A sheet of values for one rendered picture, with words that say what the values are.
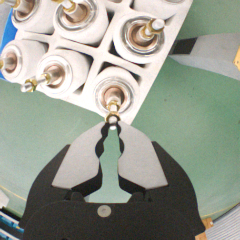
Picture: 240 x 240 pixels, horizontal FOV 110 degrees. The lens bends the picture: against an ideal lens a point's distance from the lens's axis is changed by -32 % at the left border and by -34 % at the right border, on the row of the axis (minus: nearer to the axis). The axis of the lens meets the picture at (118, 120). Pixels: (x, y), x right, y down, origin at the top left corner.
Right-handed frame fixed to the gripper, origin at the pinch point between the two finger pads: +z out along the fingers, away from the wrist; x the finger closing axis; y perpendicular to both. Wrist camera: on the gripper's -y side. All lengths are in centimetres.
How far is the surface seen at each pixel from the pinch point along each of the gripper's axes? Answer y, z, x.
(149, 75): -2.1, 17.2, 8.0
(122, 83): -2.0, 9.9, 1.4
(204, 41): -11.9, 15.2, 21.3
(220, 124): 25, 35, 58
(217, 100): 10, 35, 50
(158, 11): -16.1, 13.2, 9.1
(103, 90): -1.0, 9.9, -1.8
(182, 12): -18.6, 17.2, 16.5
